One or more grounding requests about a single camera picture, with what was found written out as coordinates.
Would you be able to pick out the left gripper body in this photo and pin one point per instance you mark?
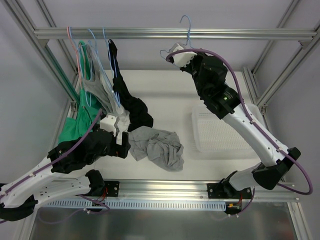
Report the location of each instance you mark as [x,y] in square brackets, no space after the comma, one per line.
[124,144]

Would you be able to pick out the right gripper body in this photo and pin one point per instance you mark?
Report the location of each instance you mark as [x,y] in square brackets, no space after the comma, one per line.
[191,66]

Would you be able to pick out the white tank top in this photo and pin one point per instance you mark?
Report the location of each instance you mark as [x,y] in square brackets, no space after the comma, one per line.
[124,119]

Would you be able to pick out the black tank top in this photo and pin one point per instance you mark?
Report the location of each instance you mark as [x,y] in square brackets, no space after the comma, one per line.
[138,111]

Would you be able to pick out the light grey tank top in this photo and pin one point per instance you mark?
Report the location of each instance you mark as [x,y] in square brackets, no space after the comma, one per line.
[161,147]

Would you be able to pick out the blue hanger of black top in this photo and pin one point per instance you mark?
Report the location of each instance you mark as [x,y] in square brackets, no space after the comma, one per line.
[112,64]

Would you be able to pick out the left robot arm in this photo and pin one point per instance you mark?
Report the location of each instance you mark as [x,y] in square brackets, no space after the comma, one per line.
[33,190]

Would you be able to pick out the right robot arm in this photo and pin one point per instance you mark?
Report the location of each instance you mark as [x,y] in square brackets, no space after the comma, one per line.
[227,104]

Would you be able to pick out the green tank top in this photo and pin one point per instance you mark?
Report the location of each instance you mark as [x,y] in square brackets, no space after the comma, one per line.
[88,108]

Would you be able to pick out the grey tank top on hanger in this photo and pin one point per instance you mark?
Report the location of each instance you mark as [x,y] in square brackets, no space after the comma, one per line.
[95,86]

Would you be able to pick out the white plastic basket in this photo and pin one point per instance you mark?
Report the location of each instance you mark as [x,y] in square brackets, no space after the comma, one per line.
[214,136]

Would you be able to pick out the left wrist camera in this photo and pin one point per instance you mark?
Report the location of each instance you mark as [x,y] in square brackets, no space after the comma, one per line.
[109,123]

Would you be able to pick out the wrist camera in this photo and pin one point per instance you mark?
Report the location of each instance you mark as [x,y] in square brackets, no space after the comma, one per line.
[181,60]
[109,123]

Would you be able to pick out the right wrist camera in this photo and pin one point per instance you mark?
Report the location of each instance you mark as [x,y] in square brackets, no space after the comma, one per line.
[181,60]

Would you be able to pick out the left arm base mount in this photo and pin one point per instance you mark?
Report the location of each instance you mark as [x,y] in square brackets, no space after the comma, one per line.
[111,188]

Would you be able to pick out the aluminium frame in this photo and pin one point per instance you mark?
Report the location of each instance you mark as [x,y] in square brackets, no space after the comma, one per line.
[39,77]

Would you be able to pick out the white cable duct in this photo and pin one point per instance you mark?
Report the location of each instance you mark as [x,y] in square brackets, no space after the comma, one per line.
[134,204]

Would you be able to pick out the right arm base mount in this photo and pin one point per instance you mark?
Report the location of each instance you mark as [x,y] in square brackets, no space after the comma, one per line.
[223,190]

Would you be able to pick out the pink wire hanger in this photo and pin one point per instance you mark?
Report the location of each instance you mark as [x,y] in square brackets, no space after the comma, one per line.
[75,49]

